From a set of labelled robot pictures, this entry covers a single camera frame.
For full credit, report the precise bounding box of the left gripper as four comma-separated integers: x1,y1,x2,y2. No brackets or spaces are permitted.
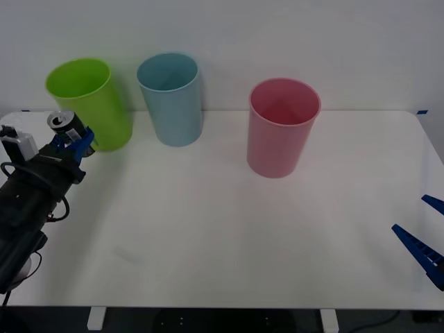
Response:
26,126,99,200

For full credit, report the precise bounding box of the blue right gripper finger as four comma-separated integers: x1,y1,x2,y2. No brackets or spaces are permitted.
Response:
391,223,444,291
420,194,444,217

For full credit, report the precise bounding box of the black drink can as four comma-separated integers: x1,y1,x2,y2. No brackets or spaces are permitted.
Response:
46,110,96,155

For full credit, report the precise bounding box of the yellow-green plastic bin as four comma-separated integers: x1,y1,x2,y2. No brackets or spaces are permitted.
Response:
44,58,133,153

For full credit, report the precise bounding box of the pale blue plastic bin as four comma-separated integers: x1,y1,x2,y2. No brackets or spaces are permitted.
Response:
136,52,203,147

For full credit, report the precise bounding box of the white table leg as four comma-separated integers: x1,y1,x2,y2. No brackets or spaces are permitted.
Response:
86,307,107,331
319,308,339,331

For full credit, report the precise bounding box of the pink plastic bin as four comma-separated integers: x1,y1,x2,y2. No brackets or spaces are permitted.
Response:
246,78,322,179

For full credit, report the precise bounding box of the black floor cable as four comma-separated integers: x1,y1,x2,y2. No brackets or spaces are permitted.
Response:
346,309,402,331

